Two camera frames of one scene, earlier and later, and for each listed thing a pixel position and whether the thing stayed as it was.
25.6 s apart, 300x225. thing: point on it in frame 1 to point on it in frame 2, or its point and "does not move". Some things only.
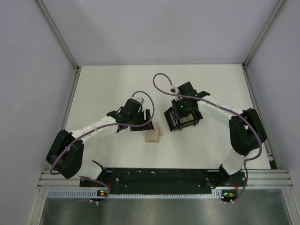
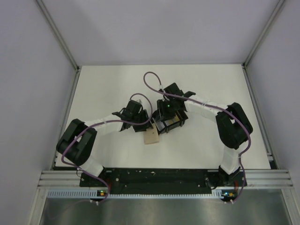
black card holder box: x=175 y=123 to x=161 y=126
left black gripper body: x=138 y=119 does not move
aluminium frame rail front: x=269 y=178 does not move
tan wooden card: x=153 y=135 does not move
